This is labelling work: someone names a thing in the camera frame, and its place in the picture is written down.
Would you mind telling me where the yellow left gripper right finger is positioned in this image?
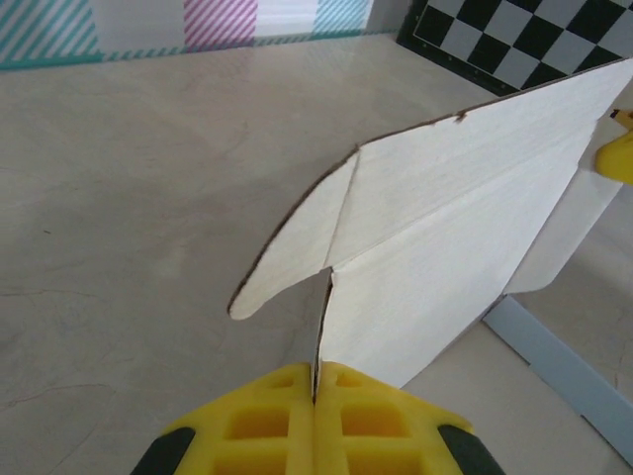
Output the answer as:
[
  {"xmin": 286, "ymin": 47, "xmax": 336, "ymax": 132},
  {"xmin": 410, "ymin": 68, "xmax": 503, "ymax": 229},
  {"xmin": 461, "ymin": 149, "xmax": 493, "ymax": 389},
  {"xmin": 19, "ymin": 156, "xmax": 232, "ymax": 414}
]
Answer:
[{"xmin": 316, "ymin": 360, "xmax": 506, "ymax": 475}]

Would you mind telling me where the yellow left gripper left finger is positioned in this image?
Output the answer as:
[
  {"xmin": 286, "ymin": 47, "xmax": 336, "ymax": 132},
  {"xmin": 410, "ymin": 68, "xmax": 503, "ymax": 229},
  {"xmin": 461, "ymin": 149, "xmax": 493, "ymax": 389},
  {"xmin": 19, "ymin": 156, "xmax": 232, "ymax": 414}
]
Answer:
[{"xmin": 131, "ymin": 362, "xmax": 317, "ymax": 475}]

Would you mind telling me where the white paper box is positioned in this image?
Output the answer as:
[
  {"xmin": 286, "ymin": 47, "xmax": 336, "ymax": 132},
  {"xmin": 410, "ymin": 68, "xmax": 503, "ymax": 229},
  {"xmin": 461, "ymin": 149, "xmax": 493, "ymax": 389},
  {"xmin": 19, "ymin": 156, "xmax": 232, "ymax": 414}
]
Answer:
[{"xmin": 227, "ymin": 57, "xmax": 633, "ymax": 446}]

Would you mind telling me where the black and white checkerboard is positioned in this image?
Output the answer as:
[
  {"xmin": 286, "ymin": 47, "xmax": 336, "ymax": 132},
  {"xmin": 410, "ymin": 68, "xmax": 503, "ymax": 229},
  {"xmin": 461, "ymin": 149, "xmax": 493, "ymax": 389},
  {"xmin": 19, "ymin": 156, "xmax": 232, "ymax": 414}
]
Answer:
[{"xmin": 395, "ymin": 0, "xmax": 633, "ymax": 98}]

